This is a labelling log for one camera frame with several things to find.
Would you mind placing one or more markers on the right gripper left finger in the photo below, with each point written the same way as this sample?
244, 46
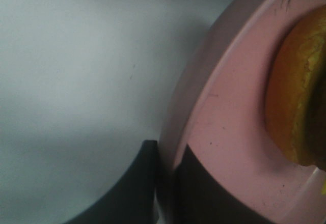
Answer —
131, 199

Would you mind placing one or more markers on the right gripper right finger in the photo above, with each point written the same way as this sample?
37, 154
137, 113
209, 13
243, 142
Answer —
198, 198

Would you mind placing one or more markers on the pink round plate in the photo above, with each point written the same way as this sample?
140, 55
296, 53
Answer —
217, 110

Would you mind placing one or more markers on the burger with lettuce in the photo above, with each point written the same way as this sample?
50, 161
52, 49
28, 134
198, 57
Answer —
295, 95

